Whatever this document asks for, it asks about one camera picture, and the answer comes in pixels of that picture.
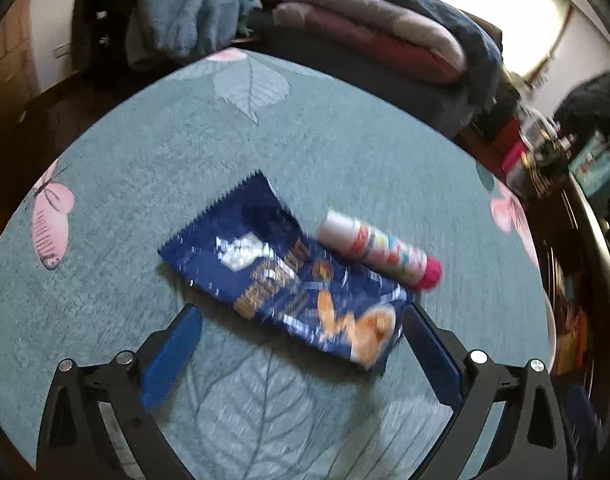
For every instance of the light wooden dresser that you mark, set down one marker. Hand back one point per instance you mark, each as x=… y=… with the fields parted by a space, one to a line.
x=10 y=60

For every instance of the dark wooden cabinet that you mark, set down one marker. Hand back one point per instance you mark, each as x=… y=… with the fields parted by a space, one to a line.
x=585 y=240

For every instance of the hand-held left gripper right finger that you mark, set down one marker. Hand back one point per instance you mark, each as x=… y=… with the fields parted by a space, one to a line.
x=432 y=355

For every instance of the bed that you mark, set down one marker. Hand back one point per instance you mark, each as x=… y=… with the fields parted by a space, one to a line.
x=335 y=65

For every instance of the black hanging coat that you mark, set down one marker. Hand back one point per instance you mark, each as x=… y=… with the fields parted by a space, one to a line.
x=595 y=100

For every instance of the blue snack packet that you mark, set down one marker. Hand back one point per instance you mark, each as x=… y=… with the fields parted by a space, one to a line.
x=285 y=280

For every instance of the light blue fleece garment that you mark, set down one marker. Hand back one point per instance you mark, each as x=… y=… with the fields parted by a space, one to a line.
x=185 y=5

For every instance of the folded pink white quilt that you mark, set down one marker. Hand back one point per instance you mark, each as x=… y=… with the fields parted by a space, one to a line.
x=375 y=30

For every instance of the stack of colourful books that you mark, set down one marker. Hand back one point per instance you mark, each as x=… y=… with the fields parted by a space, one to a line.
x=570 y=340

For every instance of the white tube with pink cap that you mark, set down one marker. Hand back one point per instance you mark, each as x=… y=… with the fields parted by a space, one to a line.
x=380 y=250

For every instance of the red box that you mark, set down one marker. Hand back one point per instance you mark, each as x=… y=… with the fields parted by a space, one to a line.
x=505 y=132

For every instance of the teal printed box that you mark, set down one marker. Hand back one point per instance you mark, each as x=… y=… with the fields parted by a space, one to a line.
x=592 y=165

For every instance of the teal floral tablecloth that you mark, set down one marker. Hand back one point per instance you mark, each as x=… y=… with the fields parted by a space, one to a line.
x=160 y=125

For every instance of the pink plastic bin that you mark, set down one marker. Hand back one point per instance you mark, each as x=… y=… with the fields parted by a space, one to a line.
x=515 y=160

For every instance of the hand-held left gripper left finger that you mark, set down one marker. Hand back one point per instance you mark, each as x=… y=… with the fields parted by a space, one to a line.
x=170 y=355

